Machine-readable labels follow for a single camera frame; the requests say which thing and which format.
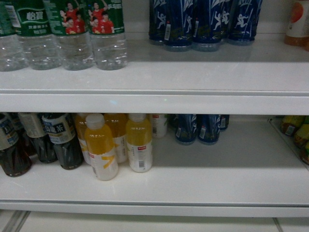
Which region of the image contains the clear water bottle green label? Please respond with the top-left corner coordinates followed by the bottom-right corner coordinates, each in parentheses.
top-left (43, 0), bottom-right (94, 71)
top-left (86, 0), bottom-right (127, 71)
top-left (11, 0), bottom-right (60, 70)
top-left (0, 0), bottom-right (28, 72)

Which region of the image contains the yellow vitamin drink bottle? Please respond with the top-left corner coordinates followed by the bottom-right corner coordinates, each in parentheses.
top-left (126, 113), bottom-right (153, 173)
top-left (84, 113), bottom-right (118, 181)

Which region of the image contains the blue sports drink bottle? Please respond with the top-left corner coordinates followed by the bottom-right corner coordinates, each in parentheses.
top-left (175, 114), bottom-right (197, 145)
top-left (227, 0), bottom-right (263, 46)
top-left (192, 0), bottom-right (233, 52)
top-left (148, 0), bottom-right (167, 45)
top-left (197, 114), bottom-right (221, 145)
top-left (164, 0), bottom-right (195, 52)

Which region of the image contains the dark tea bottle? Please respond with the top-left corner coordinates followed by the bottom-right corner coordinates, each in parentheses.
top-left (0, 113), bottom-right (32, 177)
top-left (18, 113), bottom-right (57, 163)
top-left (42, 113), bottom-right (84, 170)

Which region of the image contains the orange juice bottle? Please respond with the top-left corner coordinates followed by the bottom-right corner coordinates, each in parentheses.
top-left (284, 0), bottom-right (309, 47)

